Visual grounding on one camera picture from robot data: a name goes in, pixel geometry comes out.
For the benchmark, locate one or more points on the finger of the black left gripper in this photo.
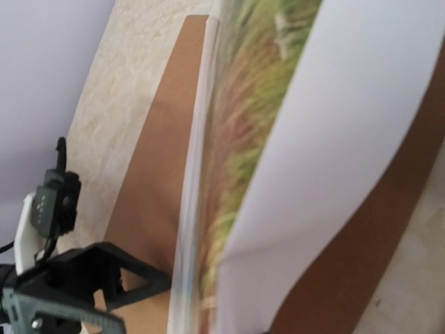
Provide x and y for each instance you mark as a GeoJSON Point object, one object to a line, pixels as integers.
{"type": "Point", "coordinates": [79, 273]}
{"type": "Point", "coordinates": [24, 309]}

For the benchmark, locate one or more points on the brown hardboard backing panel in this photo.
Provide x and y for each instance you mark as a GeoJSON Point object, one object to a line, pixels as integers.
{"type": "Point", "coordinates": [384, 273]}

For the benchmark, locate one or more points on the landscape photo white border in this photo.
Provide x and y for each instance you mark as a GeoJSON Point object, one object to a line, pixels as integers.
{"type": "Point", "coordinates": [300, 108]}

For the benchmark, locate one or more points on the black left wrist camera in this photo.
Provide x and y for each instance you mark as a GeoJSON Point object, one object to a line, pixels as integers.
{"type": "Point", "coordinates": [55, 203]}

